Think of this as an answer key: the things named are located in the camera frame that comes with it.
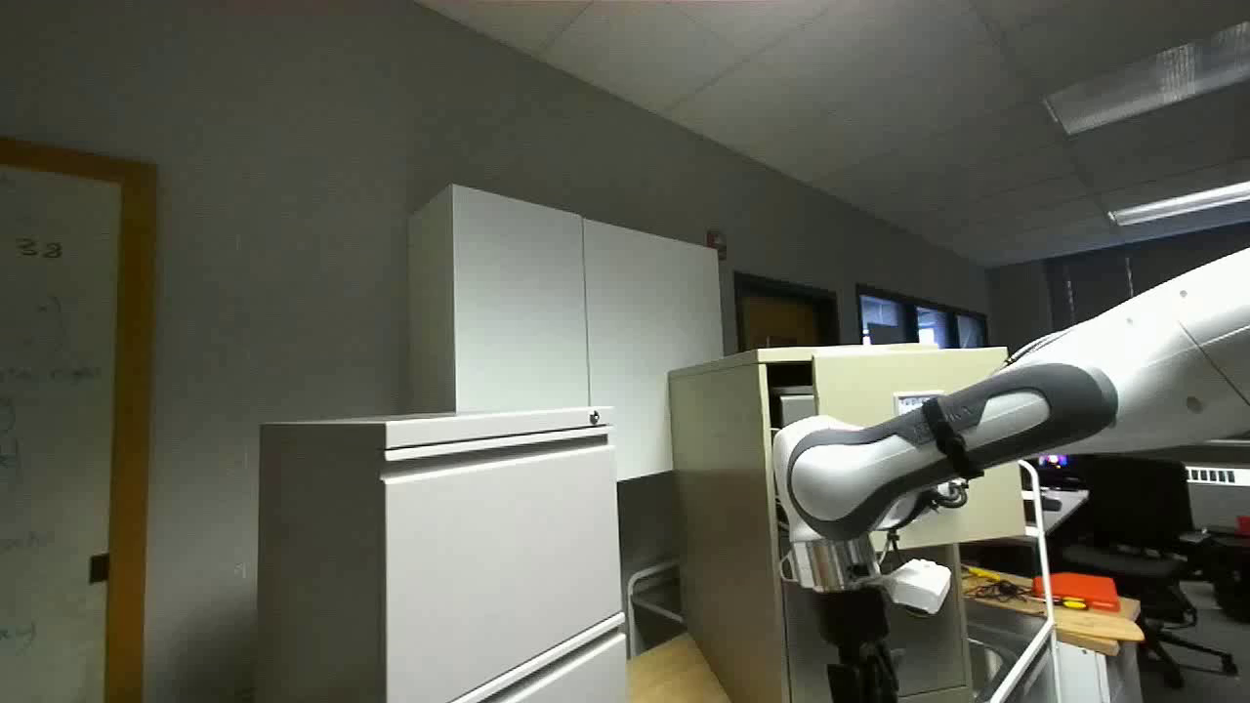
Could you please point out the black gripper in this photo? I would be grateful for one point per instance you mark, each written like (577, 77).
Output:
(853, 626)

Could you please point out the black office chair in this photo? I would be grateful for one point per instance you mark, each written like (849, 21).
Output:
(1155, 547)

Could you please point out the cluttered wooden work table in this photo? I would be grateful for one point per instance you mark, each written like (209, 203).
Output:
(1094, 626)

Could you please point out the white metal tube frame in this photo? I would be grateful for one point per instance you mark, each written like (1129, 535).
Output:
(1040, 561)

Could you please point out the wood framed whiteboard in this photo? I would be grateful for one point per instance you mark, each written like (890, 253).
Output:
(65, 432)

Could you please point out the orange box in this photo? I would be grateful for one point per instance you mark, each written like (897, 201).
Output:
(1082, 591)

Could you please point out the dark framed wooden door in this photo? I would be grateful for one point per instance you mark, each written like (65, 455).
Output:
(782, 317)

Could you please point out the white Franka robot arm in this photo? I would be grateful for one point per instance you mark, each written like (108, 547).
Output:
(913, 449)

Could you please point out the wooden counter top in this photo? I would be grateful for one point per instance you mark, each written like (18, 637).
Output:
(670, 672)

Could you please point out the beige filing drawer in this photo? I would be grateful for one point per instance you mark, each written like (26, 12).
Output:
(866, 376)

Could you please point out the grey lateral file cabinet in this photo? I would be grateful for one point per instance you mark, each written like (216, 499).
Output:
(495, 561)

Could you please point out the beige metal filing cabinet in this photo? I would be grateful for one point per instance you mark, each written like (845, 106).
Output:
(715, 520)

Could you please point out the narrow ceiling light panel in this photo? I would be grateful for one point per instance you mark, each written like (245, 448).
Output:
(1176, 203)

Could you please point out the large ceiling light panel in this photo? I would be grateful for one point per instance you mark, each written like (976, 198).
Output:
(1144, 81)

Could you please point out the tall white storage cabinet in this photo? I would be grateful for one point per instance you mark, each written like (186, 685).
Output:
(547, 313)

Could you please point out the dark window row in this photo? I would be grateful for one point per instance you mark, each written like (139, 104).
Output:
(918, 317)

